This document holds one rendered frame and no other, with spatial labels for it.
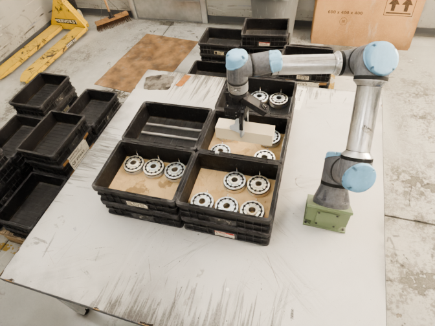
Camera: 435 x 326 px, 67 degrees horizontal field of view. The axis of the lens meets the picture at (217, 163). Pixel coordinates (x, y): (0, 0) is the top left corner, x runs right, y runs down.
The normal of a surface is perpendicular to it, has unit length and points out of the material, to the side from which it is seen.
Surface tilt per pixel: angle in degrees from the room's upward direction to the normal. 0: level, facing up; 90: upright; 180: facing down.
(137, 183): 0
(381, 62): 45
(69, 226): 0
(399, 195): 0
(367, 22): 74
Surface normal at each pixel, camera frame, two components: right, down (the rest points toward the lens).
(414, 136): -0.09, -0.64
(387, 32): -0.32, 0.51
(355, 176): 0.06, 0.33
